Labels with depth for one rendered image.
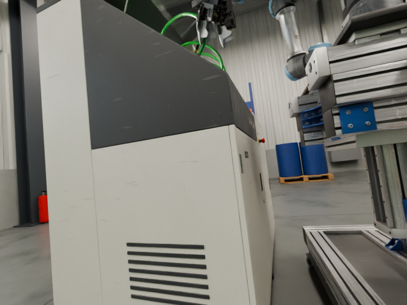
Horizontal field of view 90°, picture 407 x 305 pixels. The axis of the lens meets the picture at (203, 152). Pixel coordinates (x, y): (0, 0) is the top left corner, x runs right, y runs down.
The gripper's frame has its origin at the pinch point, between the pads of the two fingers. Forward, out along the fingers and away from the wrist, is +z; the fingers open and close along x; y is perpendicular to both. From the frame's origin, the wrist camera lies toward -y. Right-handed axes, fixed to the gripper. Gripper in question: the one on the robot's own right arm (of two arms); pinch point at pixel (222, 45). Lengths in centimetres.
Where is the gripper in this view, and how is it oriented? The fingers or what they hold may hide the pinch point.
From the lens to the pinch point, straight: 110.1
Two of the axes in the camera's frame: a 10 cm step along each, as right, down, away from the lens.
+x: 3.5, 0.2, 9.4
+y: 9.3, -1.3, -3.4
